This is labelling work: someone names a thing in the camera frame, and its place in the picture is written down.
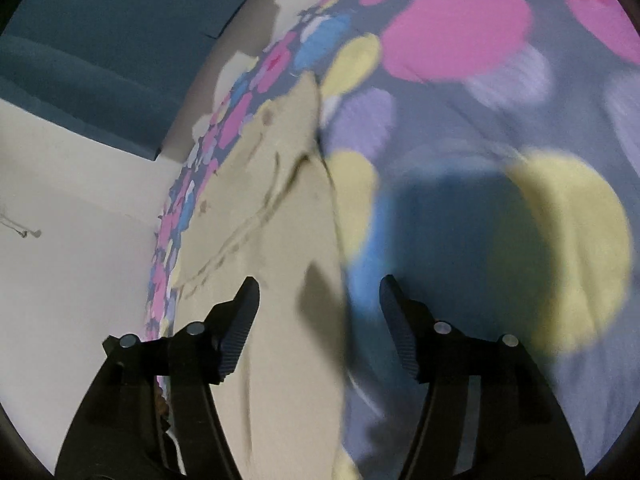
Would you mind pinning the dark teal headboard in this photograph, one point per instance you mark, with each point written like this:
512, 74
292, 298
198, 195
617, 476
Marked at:
113, 71

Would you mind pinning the wall-mounted cable fixture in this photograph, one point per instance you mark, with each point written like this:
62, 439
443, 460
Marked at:
22, 231

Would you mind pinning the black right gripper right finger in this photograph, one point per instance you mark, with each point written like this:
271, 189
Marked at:
521, 433

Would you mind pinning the colourful polka dot bedsheet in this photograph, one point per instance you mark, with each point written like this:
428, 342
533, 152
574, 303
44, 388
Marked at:
486, 154

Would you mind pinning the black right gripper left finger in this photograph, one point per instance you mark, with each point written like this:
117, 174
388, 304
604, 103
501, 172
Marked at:
149, 412

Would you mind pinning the beige knit sweater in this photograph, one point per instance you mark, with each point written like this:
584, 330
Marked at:
267, 213

